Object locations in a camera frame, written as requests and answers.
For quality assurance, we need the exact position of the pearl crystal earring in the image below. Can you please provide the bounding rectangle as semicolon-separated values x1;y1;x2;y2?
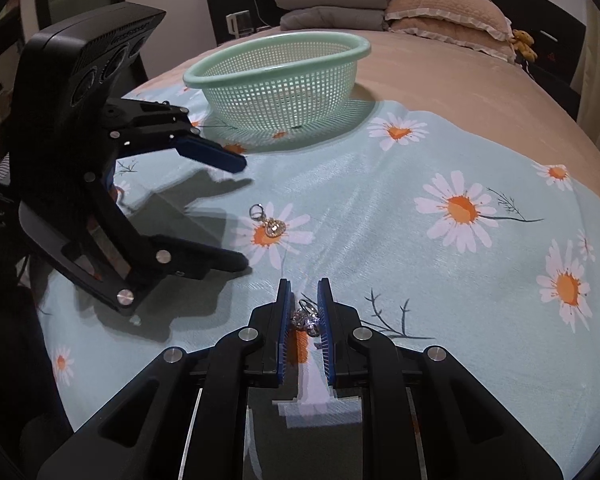
291;298;321;337

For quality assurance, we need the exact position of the gold heart earring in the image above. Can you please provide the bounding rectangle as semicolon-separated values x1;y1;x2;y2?
249;204;287;238

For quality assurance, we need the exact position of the mint green plastic basket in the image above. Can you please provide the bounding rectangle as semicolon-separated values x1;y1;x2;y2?
183;30;372;131

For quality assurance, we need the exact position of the daisy print blue cloth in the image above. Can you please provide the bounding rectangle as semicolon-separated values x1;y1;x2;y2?
34;81;600;480

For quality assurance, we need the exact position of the white bedside appliance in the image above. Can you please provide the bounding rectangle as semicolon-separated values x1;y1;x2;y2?
225;10;270;39

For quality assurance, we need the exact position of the lower grey folded blanket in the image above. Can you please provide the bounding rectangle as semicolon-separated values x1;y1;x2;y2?
279;6;388;32

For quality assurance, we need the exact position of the pink beige bedspread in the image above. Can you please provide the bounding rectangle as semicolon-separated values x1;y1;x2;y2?
124;27;600;233

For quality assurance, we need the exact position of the lower beige ruffled pillow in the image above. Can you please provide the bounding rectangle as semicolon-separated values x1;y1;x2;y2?
389;18;516;64

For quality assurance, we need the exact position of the brown teddy bear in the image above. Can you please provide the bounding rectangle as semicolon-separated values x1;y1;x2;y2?
510;29;538;63

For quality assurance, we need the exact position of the black headboard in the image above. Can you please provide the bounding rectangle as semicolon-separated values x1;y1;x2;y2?
203;0;589;122

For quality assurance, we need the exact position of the black camera box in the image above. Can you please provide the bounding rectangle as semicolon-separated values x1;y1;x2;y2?
12;2;166;125

